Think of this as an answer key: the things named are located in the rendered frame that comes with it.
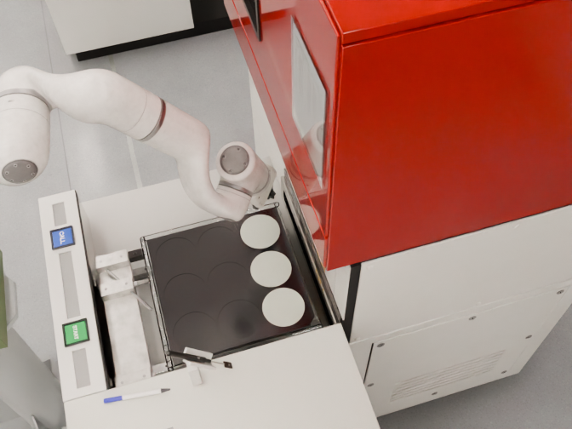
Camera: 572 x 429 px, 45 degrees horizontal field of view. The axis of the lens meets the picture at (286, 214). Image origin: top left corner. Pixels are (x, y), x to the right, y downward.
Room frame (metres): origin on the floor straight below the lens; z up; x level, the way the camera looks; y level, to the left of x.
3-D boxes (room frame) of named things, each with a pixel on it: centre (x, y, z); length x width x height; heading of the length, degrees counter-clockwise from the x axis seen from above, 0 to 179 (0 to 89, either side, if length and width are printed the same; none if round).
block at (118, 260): (0.85, 0.44, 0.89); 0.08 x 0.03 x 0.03; 105
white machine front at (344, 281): (1.03, -0.02, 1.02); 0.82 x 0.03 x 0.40; 15
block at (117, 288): (0.77, 0.42, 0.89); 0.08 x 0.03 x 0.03; 105
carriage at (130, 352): (0.70, 0.40, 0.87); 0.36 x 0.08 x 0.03; 15
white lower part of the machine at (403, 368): (1.12, -0.35, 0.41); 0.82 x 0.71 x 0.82; 15
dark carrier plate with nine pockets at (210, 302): (0.78, 0.15, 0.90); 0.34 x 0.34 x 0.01; 15
